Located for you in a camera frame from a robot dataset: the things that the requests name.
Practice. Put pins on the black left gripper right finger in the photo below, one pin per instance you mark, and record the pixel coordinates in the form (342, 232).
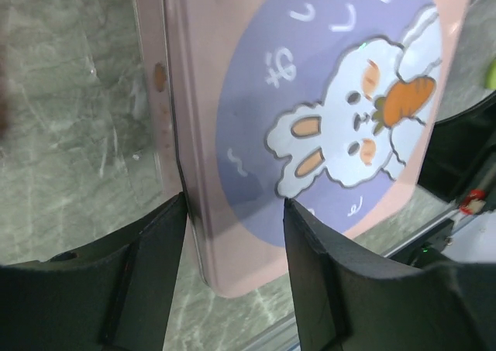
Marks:
(387, 296)

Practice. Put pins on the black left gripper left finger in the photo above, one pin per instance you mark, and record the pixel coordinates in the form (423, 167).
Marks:
(112, 294)

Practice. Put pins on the silver tin lid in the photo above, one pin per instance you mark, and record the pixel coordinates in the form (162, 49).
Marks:
(329, 102)

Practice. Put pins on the green round cookie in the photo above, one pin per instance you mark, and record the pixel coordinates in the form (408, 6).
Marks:
(490, 79)

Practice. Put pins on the pink cookie tin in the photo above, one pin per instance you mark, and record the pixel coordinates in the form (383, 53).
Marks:
(150, 24)

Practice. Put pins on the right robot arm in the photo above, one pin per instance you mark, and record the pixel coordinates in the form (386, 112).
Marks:
(459, 168)

